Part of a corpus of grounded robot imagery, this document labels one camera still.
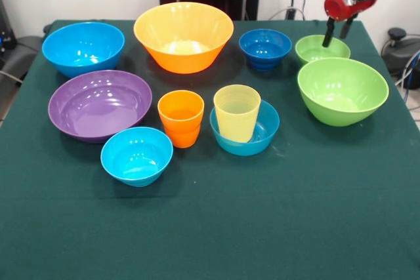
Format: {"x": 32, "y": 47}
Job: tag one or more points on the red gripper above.
{"x": 336, "y": 8}

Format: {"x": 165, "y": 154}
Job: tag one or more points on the small green bowl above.
{"x": 310, "y": 50}

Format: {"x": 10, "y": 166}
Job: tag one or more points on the small dark blue bowl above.
{"x": 265, "y": 50}

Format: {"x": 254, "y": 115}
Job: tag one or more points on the translucent blue ridged bowl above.
{"x": 267, "y": 129}

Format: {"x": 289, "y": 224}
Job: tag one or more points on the yellow cup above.
{"x": 236, "y": 119}

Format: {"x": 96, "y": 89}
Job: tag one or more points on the black power adapter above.
{"x": 290, "y": 13}

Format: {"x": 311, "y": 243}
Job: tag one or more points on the large green bowl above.
{"x": 341, "y": 90}

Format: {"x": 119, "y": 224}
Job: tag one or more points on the large orange bowl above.
{"x": 183, "y": 27}

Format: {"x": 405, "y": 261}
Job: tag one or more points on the orange cup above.
{"x": 180, "y": 129}

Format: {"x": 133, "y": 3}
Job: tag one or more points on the dark green tablecloth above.
{"x": 229, "y": 211}

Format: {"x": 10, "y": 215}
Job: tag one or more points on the small light blue bowl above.
{"x": 136, "y": 158}

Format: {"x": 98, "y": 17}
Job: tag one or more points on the purple bowl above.
{"x": 98, "y": 106}

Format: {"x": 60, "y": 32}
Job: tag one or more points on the large blue bowl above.
{"x": 82, "y": 47}

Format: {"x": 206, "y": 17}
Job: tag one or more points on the dark grey seat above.
{"x": 26, "y": 50}

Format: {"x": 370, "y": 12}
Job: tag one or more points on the black electronic device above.
{"x": 6, "y": 37}

